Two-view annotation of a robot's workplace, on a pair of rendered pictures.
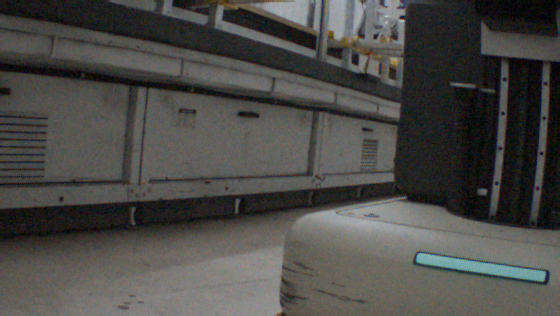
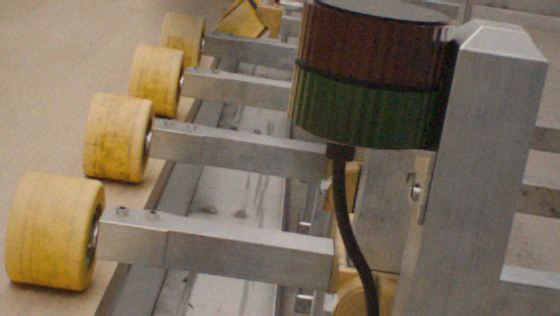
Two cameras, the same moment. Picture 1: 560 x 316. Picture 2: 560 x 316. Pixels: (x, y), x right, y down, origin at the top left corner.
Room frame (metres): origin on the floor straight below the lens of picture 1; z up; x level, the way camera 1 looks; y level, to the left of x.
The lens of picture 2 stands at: (2.57, -0.12, 1.23)
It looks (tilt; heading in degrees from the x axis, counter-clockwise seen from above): 17 degrees down; 327
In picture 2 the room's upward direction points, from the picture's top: 9 degrees clockwise
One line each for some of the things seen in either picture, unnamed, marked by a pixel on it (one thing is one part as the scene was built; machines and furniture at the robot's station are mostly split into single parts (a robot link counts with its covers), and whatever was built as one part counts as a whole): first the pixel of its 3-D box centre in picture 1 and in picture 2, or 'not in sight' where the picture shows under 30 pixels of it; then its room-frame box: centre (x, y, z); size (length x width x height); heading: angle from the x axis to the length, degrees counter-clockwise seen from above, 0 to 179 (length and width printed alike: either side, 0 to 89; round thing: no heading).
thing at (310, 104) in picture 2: not in sight; (364, 99); (2.90, -0.37, 1.14); 0.06 x 0.06 x 0.02
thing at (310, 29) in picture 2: not in sight; (375, 38); (2.90, -0.37, 1.16); 0.06 x 0.06 x 0.02
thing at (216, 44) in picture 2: not in sight; (354, 64); (3.74, -0.98, 0.95); 0.50 x 0.04 x 0.04; 58
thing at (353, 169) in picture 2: not in sight; (352, 173); (3.31, -0.68, 0.95); 0.14 x 0.06 x 0.05; 148
